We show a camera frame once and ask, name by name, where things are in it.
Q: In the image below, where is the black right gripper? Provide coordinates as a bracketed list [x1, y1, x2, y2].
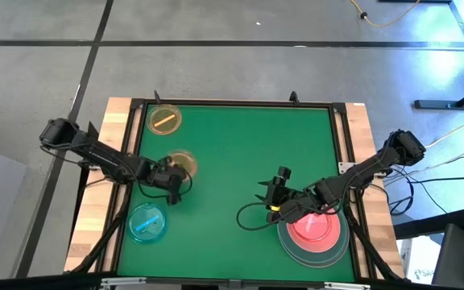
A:
[254, 165, 312, 225]

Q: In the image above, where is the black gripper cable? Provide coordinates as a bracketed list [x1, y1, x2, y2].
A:
[235, 201, 282, 232]
[151, 157, 194, 201]

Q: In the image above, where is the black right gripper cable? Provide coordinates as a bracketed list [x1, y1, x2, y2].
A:
[235, 201, 282, 232]

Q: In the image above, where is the green table mat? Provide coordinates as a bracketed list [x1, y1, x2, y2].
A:
[117, 103, 356, 283]

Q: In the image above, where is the white floor cable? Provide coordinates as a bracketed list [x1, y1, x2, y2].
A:
[388, 112, 464, 178]

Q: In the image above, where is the translucent red plastic plate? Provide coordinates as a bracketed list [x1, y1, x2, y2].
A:
[286, 209, 342, 255]

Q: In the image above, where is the translucent yellow plastic plate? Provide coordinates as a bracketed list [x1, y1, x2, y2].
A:
[146, 103, 184, 136]
[166, 149, 199, 180]

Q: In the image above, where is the dark green plastic plate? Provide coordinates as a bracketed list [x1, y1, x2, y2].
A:
[279, 217, 348, 265]

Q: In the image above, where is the translucent blue plastic plate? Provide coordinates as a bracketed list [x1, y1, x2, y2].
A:
[126, 201, 169, 245]

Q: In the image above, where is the grey plastic plate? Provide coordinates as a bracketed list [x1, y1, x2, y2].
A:
[276, 217, 351, 270]

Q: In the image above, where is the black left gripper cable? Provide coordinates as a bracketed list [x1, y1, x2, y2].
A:
[151, 157, 194, 201]

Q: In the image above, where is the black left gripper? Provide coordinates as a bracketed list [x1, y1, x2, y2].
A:
[145, 159, 189, 207]

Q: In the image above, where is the black floor cable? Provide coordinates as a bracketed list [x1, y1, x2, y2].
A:
[384, 151, 464, 217]

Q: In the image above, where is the white printed cardboard box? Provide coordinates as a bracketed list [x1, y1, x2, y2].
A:
[400, 236, 442, 285]

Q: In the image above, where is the black aluminium table frame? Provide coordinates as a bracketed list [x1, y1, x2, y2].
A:
[68, 90, 408, 290]

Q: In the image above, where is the yellow floor cable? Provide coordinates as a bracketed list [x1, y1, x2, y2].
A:
[348, 0, 422, 29]

